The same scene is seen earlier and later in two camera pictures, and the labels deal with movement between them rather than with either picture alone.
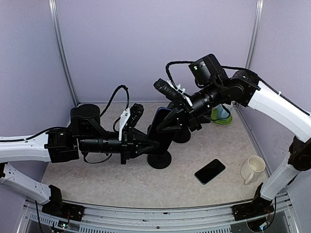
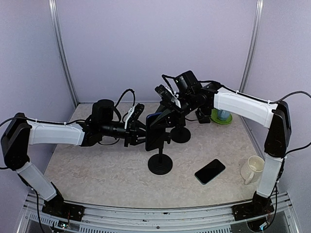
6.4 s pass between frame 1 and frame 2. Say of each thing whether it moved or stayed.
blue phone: moved
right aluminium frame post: stayed
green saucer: stayed
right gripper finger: moved
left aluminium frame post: stayed
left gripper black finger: moved
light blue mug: stayed
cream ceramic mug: stayed
